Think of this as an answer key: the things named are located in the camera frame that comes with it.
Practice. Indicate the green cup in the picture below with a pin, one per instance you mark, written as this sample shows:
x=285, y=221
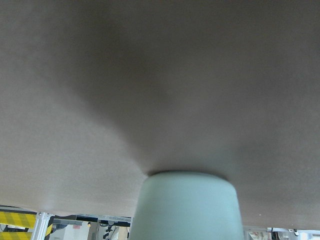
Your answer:
x=184, y=205

